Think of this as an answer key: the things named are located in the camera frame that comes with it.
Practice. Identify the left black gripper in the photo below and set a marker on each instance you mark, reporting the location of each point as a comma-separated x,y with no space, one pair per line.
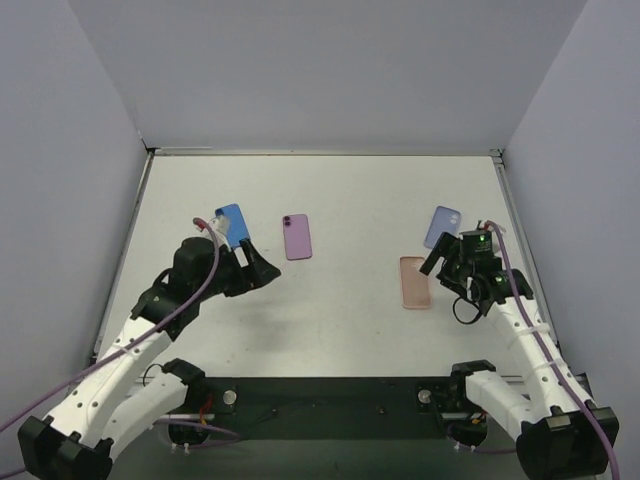
245,273

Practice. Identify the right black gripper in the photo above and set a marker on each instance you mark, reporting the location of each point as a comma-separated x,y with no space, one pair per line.
451,265

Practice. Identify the blue phone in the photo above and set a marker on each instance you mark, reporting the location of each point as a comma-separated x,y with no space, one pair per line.
237,229

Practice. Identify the lavender phone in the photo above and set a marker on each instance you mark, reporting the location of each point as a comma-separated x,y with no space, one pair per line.
444,220

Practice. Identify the pink phone case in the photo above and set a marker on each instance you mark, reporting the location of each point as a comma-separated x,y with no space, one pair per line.
415,287

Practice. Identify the purple phone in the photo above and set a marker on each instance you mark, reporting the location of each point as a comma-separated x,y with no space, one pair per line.
297,237

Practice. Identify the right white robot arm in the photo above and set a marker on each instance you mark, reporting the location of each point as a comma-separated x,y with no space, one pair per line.
558,429

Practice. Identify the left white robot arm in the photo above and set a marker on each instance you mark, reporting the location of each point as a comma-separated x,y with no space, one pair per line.
83,435

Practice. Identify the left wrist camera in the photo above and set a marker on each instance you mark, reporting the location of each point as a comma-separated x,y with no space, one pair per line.
220,226

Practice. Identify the aluminium frame rail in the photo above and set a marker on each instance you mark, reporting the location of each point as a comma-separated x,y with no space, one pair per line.
548,210

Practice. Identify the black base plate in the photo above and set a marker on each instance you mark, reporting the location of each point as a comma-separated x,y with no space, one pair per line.
337,408

